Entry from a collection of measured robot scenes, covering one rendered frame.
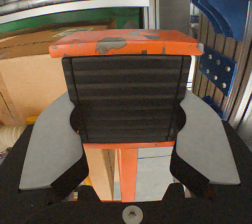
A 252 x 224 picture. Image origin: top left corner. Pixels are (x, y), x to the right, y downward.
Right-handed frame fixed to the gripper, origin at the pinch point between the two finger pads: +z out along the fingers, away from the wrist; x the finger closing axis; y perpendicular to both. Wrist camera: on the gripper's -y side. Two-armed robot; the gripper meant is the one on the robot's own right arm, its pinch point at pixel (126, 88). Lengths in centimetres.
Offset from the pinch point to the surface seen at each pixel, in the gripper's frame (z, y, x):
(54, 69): 12.8, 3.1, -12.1
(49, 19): 107, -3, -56
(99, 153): 12.8, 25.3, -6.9
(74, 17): 107, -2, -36
